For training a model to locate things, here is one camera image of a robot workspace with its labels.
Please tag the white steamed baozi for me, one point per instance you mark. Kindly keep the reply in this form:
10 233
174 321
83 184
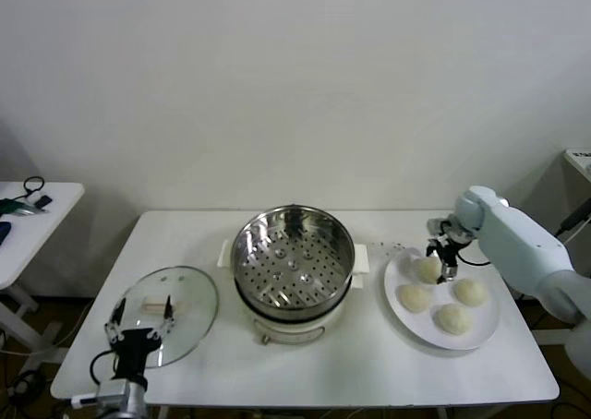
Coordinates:
425 269
414 297
454 319
470 292

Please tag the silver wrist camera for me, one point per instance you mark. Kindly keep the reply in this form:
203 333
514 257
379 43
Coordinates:
111 391
436 223

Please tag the blue object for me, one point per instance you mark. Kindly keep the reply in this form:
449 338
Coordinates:
3 233

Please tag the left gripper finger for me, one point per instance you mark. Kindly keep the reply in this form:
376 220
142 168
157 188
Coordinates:
113 332
168 322

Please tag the white round plate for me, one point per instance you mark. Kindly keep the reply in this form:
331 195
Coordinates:
485 319

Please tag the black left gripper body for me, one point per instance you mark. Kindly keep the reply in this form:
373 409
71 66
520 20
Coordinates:
134 350

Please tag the beige cabinet with label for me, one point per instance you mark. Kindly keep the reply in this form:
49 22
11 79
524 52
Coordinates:
570 179

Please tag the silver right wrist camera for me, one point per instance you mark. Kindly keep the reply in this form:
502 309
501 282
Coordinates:
436 223

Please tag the perforated steel steamer basket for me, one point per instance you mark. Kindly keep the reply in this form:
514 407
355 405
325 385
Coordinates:
258 234

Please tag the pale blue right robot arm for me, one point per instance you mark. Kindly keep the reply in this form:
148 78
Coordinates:
517 239

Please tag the cream electric cooker pot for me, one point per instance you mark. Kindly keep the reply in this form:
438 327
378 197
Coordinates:
295 322

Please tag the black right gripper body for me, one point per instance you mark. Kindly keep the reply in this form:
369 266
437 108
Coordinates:
448 250

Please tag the small black device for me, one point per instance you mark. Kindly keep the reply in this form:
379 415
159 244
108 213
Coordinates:
44 201

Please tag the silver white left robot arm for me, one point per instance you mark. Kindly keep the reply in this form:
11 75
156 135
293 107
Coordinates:
136 398

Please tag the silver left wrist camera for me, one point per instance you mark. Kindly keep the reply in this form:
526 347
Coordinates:
111 391

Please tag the white side table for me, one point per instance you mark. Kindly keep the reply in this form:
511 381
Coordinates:
51 225

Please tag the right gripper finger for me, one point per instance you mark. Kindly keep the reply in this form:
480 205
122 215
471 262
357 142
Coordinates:
450 271
431 248

